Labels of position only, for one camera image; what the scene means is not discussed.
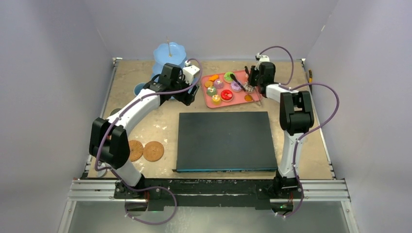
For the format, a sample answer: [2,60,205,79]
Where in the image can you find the yellow small cake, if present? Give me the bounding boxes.
[211,94,222,105]

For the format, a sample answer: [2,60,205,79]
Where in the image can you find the red round cake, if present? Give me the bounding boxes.
[220,89,234,102]

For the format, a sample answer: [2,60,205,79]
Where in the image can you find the blue three-tier cake stand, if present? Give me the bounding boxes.
[152,41,187,78]

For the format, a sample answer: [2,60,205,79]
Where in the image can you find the black serving tongs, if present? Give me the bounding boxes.
[233,67,262,106]

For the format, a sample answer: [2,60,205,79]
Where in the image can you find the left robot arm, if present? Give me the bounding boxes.
[89,61,202,199]

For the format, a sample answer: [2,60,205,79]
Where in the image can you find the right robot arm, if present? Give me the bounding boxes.
[245,62,314,198]

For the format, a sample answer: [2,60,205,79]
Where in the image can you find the orange disc sweet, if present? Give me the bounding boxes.
[244,95,254,102]

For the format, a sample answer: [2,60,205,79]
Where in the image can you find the orange round cookie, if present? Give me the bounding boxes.
[204,81,214,88]

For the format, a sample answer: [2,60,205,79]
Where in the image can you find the orange flower cookie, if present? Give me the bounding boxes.
[208,74,219,82]

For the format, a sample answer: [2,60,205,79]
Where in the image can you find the pink serving tray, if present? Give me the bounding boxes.
[200,73,262,109]

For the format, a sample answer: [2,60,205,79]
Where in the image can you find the blue ceramic mug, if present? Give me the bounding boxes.
[134,83,146,96]

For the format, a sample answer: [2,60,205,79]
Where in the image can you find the right round woven coaster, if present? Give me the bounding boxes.
[143,141,164,162]

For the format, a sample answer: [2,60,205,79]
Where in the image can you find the round woven coaster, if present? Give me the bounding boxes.
[143,141,164,162]
[129,140,144,162]

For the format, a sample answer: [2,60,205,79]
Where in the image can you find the left round woven coaster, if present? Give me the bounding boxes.
[129,140,144,162]

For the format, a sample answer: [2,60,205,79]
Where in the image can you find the grey ribbed cup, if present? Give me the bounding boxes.
[109,108,121,116]

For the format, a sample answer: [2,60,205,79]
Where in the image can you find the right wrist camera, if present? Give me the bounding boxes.
[255,53,270,64]

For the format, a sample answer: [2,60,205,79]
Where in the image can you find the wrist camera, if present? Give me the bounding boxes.
[183,61,200,85]
[255,53,270,64]

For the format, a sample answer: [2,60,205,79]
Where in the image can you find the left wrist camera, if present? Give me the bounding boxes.
[183,61,200,85]

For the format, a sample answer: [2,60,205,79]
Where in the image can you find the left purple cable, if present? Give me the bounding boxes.
[94,58,204,226]

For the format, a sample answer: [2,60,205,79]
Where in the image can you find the adjustable wrench red handle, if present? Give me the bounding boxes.
[96,166,107,178]

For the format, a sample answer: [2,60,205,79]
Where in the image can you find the aluminium frame rail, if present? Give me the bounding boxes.
[58,178,359,233]

